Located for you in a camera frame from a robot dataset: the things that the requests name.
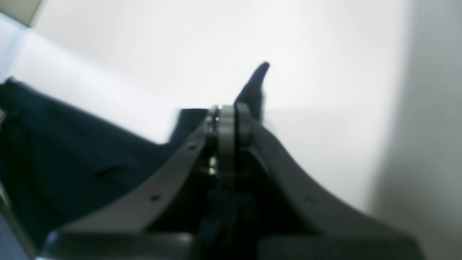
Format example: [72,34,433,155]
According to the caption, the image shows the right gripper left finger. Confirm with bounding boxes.
[40,105,236,260]

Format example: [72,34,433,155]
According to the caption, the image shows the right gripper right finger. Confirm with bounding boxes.
[235,103,424,260]

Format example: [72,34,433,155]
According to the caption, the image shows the black T-shirt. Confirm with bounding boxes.
[1,78,258,260]

